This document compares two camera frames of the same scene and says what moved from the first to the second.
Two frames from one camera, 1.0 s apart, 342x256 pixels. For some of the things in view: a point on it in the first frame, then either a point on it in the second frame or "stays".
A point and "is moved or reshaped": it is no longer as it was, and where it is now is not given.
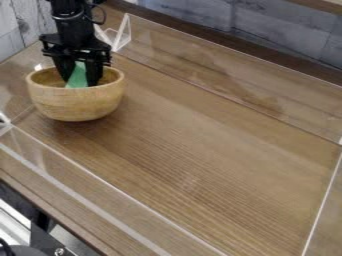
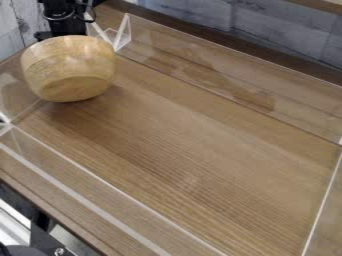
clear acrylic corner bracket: x=115 y=38 stays
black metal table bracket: x=43 y=241 stays
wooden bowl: x=73 y=104 is moved or reshaped
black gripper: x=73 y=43 to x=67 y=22
